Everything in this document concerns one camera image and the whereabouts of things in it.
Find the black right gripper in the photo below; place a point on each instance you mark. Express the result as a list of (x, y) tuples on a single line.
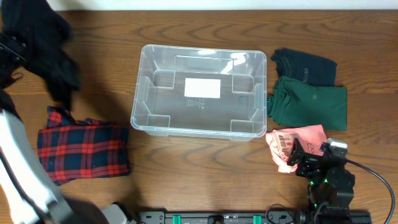
[(310, 160)]

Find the clear plastic storage bin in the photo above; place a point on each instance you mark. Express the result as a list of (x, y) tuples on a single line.
[(161, 109)]

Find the red navy plaid shirt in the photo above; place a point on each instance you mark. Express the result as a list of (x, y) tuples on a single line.
[(70, 149)]

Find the black garment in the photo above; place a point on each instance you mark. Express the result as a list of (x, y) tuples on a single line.
[(32, 37)]

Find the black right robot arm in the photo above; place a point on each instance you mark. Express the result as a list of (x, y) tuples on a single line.
[(330, 185)]

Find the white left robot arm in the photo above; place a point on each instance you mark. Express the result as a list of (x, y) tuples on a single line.
[(31, 195)]

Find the pink printed folded garment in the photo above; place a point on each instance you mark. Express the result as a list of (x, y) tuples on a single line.
[(281, 143)]

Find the dark green folded garment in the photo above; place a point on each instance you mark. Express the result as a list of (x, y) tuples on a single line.
[(295, 103)]

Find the dark navy folded garment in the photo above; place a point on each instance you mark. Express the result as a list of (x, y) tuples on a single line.
[(312, 69)]

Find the white label in bin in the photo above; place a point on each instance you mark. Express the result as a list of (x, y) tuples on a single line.
[(202, 88)]

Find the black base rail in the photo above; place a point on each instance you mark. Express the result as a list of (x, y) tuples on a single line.
[(270, 216)]

